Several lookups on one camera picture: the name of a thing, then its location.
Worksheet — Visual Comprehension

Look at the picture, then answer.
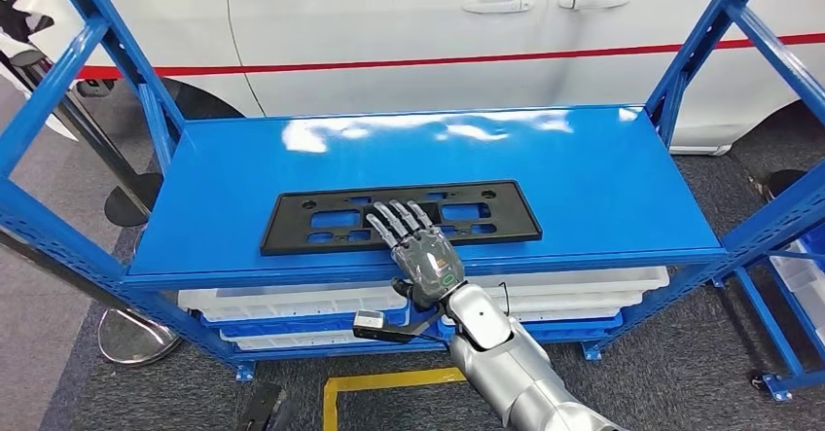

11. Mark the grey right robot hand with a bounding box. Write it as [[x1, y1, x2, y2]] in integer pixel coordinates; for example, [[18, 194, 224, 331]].
[[366, 199, 467, 311]]

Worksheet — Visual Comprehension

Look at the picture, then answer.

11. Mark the long black plastic part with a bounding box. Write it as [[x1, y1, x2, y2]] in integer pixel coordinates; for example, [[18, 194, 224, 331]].
[[259, 180, 543, 257]]

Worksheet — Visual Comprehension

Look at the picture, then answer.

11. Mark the blue steel shelf rack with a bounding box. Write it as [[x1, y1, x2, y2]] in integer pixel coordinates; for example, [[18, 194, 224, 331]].
[[0, 0, 825, 384]]

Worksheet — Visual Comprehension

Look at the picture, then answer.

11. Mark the white plastic bin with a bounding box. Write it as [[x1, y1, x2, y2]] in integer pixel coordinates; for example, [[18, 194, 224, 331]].
[[219, 328, 376, 352], [177, 282, 413, 324], [769, 240, 825, 346], [473, 265, 671, 302], [502, 289, 646, 324]]

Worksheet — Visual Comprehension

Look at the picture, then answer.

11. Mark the yellow floor tape square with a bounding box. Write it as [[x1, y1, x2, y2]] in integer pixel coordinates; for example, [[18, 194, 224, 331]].
[[322, 367, 469, 431]]

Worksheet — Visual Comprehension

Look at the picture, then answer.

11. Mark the black robot foot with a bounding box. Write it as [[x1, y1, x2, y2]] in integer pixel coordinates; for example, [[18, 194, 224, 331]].
[[234, 382, 289, 431]]

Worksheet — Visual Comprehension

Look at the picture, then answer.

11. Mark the white car with red stripe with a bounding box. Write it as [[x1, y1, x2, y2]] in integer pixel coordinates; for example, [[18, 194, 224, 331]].
[[0, 0, 825, 157]]

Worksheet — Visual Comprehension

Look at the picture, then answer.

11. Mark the dark round floor base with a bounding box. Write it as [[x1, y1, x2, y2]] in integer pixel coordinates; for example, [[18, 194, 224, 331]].
[[763, 168, 808, 201]]

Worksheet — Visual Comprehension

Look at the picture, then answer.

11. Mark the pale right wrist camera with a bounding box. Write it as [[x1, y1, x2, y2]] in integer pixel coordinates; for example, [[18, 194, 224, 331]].
[[351, 304, 448, 345]]

